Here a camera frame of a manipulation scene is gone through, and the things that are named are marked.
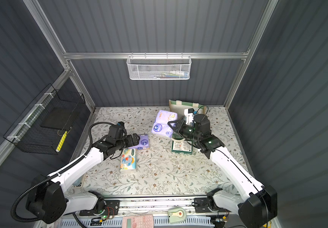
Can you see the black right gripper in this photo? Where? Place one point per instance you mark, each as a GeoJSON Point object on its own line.
{"type": "Point", "coordinates": [179, 127]}

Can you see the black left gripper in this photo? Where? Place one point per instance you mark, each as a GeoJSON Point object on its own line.
{"type": "Point", "coordinates": [134, 139]}

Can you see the purple toy camera front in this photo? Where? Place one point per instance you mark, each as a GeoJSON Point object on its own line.
{"type": "Point", "coordinates": [160, 126]}

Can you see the purple toy camera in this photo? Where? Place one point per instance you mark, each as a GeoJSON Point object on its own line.
{"type": "Point", "coordinates": [160, 126]}
{"type": "Point", "coordinates": [143, 143]}

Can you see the green white box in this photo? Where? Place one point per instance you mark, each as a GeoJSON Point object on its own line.
{"type": "Point", "coordinates": [181, 147]}

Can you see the cartoon printed tissue pack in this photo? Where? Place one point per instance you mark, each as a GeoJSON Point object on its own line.
{"type": "Point", "coordinates": [128, 161]}

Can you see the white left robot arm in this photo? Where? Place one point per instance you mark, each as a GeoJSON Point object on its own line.
{"type": "Point", "coordinates": [47, 198]}

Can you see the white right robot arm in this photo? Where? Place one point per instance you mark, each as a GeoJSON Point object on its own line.
{"type": "Point", "coordinates": [255, 204]}

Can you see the floral table mat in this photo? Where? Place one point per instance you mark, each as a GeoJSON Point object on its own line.
{"type": "Point", "coordinates": [159, 170]}

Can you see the pink calculator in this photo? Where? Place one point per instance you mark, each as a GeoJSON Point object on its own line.
{"type": "Point", "coordinates": [143, 221]}

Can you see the green tape dispenser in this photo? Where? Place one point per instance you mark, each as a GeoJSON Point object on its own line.
{"type": "Point", "coordinates": [176, 215]}

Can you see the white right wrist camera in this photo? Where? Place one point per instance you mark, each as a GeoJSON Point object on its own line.
{"type": "Point", "coordinates": [189, 116]}

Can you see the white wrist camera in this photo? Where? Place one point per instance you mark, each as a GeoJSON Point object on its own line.
{"type": "Point", "coordinates": [121, 124]}
{"type": "Point", "coordinates": [189, 116]}

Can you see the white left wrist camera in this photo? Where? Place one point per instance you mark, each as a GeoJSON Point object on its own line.
{"type": "Point", "coordinates": [121, 124]}

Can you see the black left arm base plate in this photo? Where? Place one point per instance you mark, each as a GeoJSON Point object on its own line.
{"type": "Point", "coordinates": [103, 208]}

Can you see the white wire wall basket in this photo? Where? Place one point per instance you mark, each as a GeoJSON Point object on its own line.
{"type": "Point", "coordinates": [155, 68]}

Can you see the black wire wall basket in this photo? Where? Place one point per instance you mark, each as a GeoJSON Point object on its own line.
{"type": "Point", "coordinates": [45, 127]}

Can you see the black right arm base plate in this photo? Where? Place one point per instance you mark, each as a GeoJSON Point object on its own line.
{"type": "Point", "coordinates": [202, 205]}

